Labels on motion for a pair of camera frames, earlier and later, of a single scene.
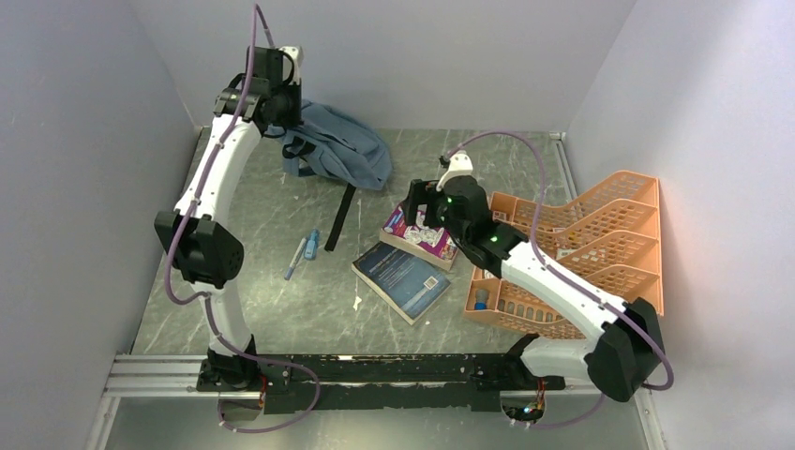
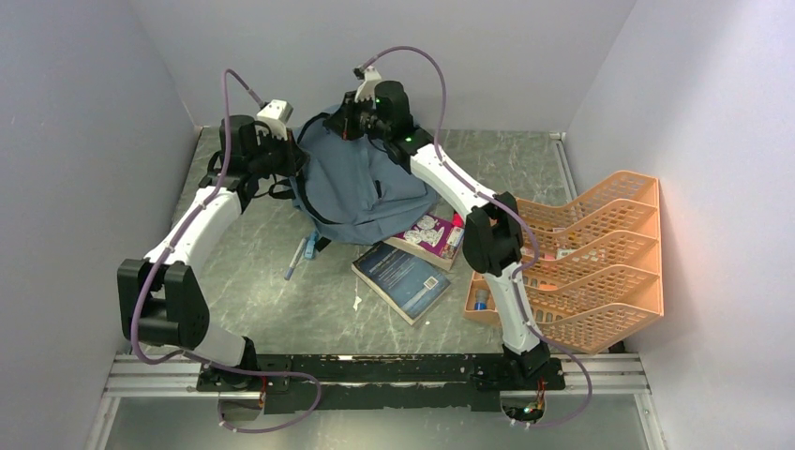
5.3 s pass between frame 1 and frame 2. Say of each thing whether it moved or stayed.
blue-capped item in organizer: stayed
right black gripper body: moved
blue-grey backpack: moved
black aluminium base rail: stayed
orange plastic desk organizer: stayed
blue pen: stayed
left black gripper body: moved
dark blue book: stayed
